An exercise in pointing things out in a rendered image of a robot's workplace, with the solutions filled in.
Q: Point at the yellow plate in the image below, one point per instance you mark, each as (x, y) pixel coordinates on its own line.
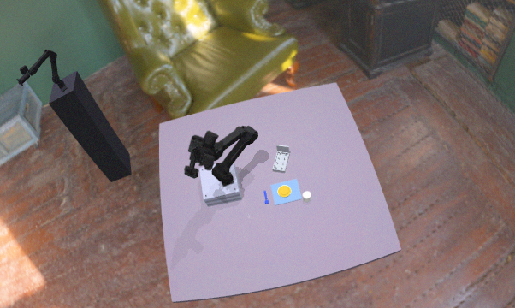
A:
(284, 191)

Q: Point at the white cylinder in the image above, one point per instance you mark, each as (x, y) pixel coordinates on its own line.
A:
(307, 196)

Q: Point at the light blue square mat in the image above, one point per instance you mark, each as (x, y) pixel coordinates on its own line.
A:
(293, 196)

